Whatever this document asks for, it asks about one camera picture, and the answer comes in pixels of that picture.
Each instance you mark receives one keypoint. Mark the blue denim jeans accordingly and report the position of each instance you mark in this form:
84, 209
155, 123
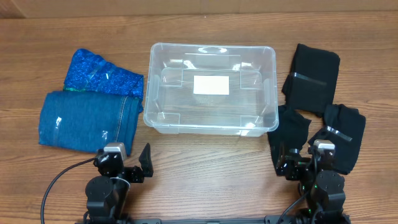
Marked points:
87, 121

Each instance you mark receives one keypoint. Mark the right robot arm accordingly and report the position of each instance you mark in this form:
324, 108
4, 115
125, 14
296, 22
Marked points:
321, 188

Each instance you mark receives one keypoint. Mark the large black garment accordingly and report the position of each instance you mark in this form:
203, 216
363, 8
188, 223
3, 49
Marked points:
311, 83

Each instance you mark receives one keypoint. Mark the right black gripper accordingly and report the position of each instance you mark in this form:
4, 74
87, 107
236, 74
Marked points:
296, 164

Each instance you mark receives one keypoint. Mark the clear plastic storage bin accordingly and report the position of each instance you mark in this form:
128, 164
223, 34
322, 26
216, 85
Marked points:
250, 109

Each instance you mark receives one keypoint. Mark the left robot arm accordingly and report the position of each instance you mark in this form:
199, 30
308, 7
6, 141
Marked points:
107, 193

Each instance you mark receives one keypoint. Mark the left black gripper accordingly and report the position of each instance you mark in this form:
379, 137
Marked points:
138, 176

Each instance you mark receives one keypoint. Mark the white label in bin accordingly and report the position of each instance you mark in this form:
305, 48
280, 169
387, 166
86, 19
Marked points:
211, 85

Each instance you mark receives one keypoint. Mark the sparkly blue garment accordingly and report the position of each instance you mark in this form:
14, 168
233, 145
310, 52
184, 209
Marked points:
91, 72

